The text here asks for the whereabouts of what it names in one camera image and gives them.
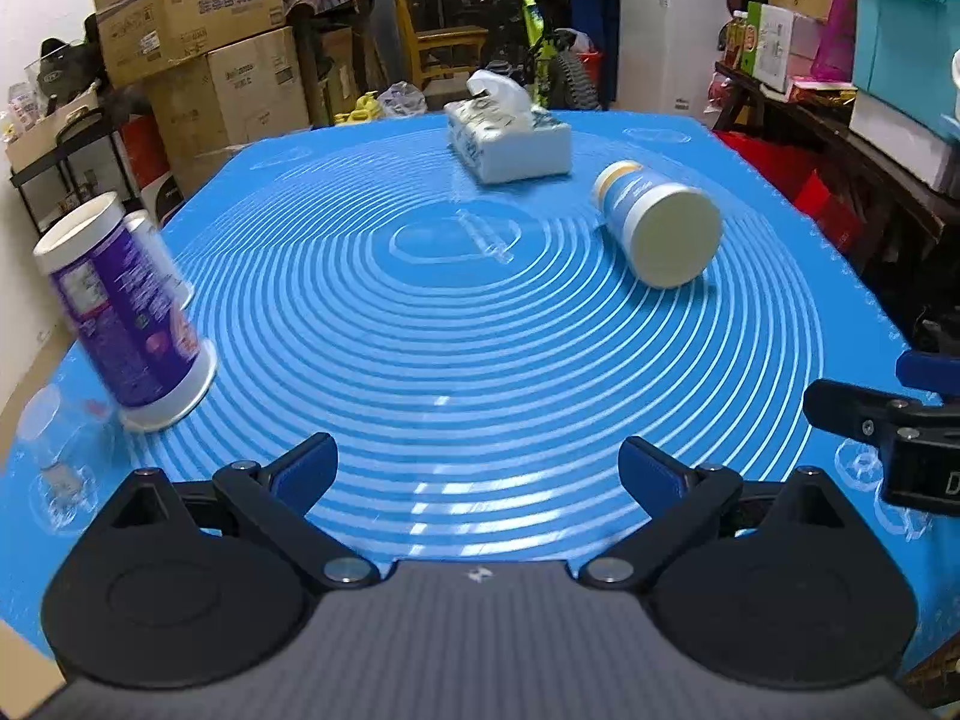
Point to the clear plastic cup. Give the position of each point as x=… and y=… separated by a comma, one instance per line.
x=66, y=440

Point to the dark wooden side table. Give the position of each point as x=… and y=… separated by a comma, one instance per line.
x=907, y=250

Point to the red bucket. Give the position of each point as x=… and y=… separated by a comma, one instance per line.
x=591, y=60

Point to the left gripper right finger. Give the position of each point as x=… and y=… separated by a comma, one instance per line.
x=684, y=504

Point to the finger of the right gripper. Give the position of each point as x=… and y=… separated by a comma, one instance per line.
x=938, y=374
x=857, y=413

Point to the lower cardboard box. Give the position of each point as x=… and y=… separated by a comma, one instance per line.
x=208, y=108

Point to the white tissue pack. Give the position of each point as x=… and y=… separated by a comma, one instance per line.
x=501, y=136

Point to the blue yellow paper cup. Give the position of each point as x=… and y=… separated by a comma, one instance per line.
x=668, y=232

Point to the upper cardboard box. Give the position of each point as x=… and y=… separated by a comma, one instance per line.
x=141, y=38

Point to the white chest freezer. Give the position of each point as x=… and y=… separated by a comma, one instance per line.
x=667, y=55

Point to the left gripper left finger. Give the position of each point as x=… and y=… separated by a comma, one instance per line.
x=270, y=503

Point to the purple white paper cup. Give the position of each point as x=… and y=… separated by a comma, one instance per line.
x=154, y=364

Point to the black metal shelf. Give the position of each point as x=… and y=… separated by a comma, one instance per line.
x=94, y=150

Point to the green black bicycle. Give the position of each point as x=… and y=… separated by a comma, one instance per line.
x=532, y=42

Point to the teal storage bin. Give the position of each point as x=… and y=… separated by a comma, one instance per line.
x=903, y=56

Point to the white green carton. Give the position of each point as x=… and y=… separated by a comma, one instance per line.
x=767, y=44

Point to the yellow wooden chair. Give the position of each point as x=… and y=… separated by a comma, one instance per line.
x=433, y=49

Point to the blue silicone mat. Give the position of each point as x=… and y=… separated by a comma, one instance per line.
x=480, y=353

